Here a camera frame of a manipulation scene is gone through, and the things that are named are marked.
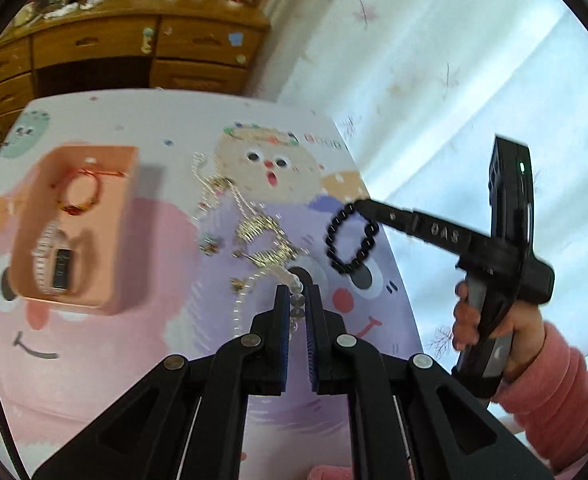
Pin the silver band wristwatch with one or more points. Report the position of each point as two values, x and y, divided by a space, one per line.
61 272

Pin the cartoon printed mat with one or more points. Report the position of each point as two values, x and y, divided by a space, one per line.
163 280

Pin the person's right hand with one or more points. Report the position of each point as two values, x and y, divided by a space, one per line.
466 317

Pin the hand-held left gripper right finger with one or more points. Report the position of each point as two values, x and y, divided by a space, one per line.
313 332

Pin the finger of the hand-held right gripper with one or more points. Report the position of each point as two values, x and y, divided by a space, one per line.
424 227

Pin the wooden dresser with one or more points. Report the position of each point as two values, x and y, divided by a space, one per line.
98 42

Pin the person's right forearm pink sleeve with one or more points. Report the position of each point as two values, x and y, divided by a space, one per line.
564 390

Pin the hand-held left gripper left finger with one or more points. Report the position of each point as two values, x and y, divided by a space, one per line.
284 325

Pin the white patterned curtain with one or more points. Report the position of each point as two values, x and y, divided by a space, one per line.
449 60

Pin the orange jewelry box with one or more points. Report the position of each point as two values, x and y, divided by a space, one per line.
113 240

